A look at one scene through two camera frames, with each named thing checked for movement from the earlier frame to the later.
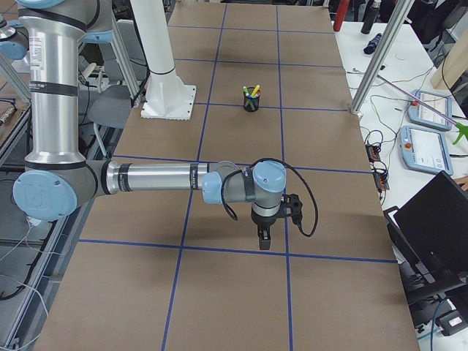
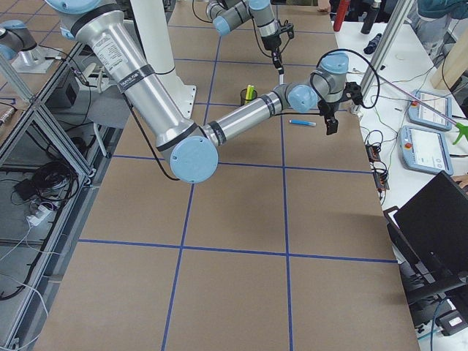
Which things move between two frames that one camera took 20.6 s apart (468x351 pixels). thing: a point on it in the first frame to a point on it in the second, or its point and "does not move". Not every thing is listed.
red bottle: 341,10 does not move
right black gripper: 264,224 to 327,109
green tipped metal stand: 463,129 does not move
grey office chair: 110,110 does not move
